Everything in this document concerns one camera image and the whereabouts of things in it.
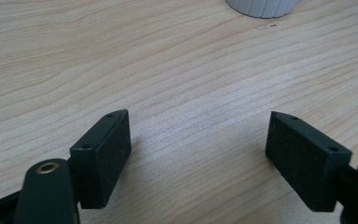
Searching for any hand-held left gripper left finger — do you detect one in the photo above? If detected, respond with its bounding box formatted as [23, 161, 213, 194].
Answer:
[69, 108, 132, 210]

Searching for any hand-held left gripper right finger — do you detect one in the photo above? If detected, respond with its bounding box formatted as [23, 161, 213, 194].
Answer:
[264, 110, 353, 213]

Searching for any white ribbed cup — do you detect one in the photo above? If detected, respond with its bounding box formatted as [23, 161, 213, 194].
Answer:
[224, 0, 302, 19]

